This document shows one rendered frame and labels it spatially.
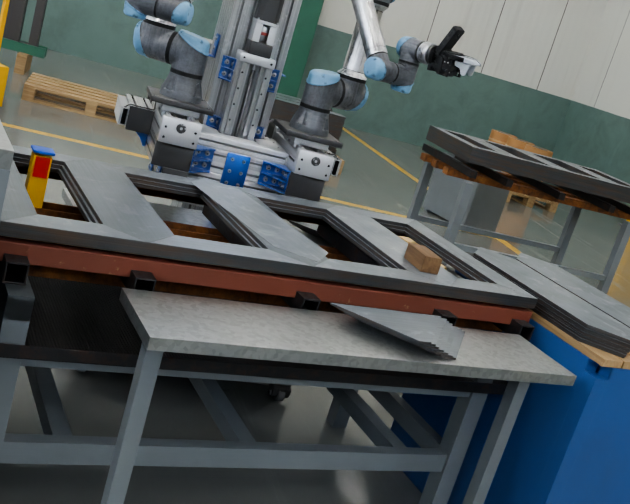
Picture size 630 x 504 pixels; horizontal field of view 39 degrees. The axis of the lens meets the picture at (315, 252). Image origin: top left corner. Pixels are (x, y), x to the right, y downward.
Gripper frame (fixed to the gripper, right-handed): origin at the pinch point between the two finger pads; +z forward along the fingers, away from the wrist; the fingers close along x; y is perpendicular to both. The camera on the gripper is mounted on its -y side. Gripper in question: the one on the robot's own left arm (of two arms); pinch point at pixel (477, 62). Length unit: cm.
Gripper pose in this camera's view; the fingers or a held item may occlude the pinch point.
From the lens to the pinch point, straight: 303.7
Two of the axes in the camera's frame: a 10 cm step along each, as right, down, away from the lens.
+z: 6.3, 3.8, -6.8
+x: -7.6, 0.9, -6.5
